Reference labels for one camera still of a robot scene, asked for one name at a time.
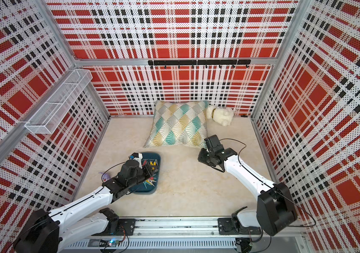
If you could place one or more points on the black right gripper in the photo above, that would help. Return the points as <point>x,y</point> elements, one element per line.
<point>201,157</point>

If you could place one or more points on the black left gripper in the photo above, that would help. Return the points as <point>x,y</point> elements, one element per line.
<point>149,173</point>

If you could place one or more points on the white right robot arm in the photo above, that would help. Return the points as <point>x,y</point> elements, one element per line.
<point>275,210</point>

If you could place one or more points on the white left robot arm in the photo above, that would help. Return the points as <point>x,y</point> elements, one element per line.
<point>52,231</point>

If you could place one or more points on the purple small toy figure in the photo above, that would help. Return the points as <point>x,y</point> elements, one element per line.
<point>105,176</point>

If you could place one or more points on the white plush teddy bear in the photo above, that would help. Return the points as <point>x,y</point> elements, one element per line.
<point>222,116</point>

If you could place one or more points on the patterned teal gold pillow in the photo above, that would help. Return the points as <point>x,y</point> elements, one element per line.
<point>179,123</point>

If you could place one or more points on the green circuit board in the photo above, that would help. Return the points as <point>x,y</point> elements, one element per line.
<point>109,243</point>

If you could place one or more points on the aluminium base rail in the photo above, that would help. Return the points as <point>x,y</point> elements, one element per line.
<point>191,235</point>

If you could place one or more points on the black wall hook rail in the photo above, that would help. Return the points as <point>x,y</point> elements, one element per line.
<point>166,63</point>

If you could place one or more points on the white wire mesh shelf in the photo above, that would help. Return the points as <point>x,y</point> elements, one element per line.
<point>51,113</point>

